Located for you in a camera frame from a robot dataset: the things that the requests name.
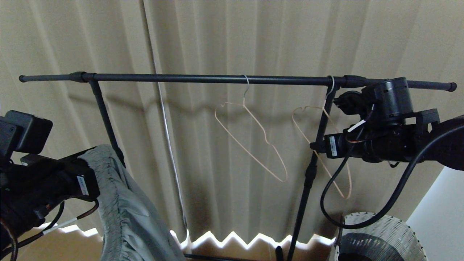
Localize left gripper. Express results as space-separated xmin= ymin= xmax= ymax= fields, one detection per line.
xmin=0 ymin=147 xmax=100 ymax=240

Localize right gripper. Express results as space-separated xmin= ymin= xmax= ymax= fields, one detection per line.
xmin=324 ymin=132 xmax=417 ymax=162

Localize pink clothes hanger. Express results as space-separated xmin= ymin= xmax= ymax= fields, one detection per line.
xmin=292 ymin=75 xmax=353 ymax=200
xmin=215 ymin=75 xmax=288 ymax=183

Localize pale grey shorts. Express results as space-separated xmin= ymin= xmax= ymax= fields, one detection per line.
xmin=78 ymin=144 xmax=185 ymax=261

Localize white laundry basket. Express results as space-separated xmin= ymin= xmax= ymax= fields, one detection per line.
xmin=333 ymin=213 xmax=428 ymax=261

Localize black clothes rack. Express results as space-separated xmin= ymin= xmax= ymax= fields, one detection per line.
xmin=19 ymin=71 xmax=457 ymax=261

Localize beige curtain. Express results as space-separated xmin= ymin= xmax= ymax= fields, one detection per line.
xmin=0 ymin=0 xmax=464 ymax=250

